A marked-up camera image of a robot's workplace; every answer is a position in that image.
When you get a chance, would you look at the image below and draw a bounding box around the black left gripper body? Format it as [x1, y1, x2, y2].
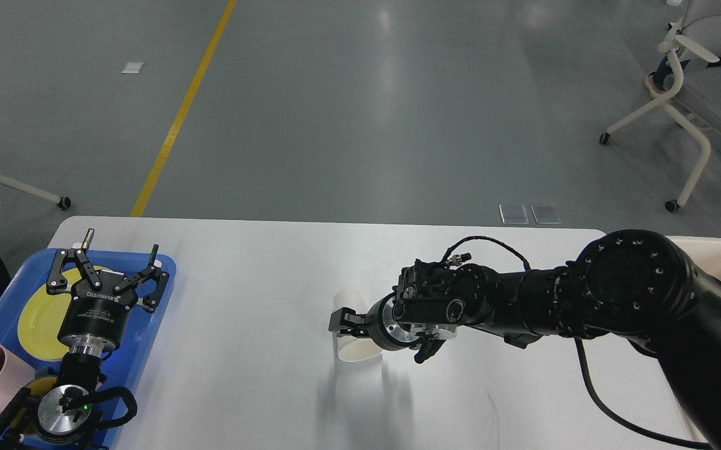
[57, 289, 133, 351]

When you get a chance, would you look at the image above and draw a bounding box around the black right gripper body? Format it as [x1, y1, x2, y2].
[365, 294, 420, 351]

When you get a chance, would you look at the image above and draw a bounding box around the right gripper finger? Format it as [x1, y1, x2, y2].
[328, 309, 371, 338]
[413, 337, 446, 364]

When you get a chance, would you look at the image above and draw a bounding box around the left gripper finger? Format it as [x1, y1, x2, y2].
[46, 228, 103, 294]
[113, 243, 171, 313]

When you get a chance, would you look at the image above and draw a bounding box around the white paper cup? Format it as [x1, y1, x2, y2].
[333, 288, 383, 363]

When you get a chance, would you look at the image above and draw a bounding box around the yellow plastic plate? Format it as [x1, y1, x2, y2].
[17, 284, 72, 362]

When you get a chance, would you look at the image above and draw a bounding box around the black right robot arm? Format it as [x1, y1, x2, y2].
[328, 229, 721, 449]

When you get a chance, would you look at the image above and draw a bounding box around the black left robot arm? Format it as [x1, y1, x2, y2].
[0, 229, 176, 449]

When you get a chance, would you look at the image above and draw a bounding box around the person foot behind chair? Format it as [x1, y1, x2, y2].
[644, 49, 684, 101]

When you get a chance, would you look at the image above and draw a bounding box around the white office chair right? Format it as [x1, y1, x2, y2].
[598, 1, 721, 213]

